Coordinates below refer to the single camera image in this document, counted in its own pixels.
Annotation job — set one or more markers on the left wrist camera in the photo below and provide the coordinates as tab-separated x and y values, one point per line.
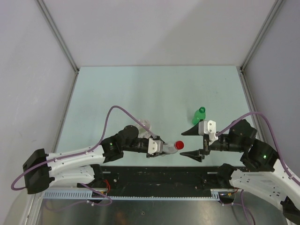
155	146

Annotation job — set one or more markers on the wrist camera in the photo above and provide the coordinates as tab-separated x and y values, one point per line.
155	146
208	127

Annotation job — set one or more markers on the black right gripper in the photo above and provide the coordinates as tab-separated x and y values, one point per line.
197	154

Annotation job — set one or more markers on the clear bottle with red label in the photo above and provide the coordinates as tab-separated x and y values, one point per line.
169	148

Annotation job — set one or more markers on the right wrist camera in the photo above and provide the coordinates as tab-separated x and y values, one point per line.
208	127

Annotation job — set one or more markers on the green plastic bottle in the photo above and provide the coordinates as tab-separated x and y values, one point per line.
199	115

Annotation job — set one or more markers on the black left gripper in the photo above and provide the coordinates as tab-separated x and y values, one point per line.
154	154

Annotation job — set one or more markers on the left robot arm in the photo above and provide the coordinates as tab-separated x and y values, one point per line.
41	168

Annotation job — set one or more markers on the red bottle cap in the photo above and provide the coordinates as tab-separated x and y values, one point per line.
179	145

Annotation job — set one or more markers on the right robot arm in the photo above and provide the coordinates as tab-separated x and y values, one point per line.
264	174

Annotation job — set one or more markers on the grey slotted cable duct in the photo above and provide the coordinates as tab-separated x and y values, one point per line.
84	194

